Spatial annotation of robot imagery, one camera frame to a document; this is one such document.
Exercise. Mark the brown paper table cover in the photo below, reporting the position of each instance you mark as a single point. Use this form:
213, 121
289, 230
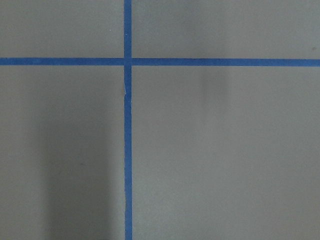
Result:
219, 152

